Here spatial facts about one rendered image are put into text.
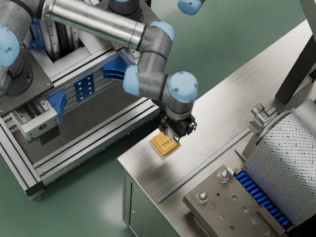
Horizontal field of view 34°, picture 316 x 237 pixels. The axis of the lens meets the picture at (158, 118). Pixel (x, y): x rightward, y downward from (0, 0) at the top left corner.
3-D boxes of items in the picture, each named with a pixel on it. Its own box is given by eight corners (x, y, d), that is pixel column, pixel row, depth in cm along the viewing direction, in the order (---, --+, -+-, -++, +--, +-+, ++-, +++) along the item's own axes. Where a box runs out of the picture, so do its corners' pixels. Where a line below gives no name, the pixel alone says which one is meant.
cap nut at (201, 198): (201, 190, 155) (204, 185, 151) (210, 199, 154) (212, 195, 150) (193, 197, 154) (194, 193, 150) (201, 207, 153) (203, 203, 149)
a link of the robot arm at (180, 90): (170, 65, 133) (202, 73, 132) (167, 85, 143) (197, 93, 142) (162, 90, 130) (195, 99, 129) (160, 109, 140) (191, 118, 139)
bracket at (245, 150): (244, 141, 177) (266, 102, 149) (256, 155, 175) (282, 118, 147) (233, 149, 175) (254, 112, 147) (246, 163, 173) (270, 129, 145)
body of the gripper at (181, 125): (176, 145, 153) (180, 129, 142) (158, 124, 156) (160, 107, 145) (195, 130, 156) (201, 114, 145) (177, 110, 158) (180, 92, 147)
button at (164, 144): (166, 130, 176) (166, 127, 174) (179, 145, 174) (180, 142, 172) (150, 141, 174) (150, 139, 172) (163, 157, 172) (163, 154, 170)
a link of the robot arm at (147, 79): (132, 62, 144) (171, 72, 143) (121, 97, 139) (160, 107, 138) (133, 47, 136) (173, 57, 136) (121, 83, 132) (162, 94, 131)
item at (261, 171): (242, 167, 160) (256, 146, 143) (296, 226, 153) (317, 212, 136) (241, 168, 160) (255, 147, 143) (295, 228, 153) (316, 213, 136)
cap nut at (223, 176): (223, 169, 158) (225, 164, 154) (231, 177, 157) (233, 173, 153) (214, 176, 157) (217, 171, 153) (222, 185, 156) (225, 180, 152)
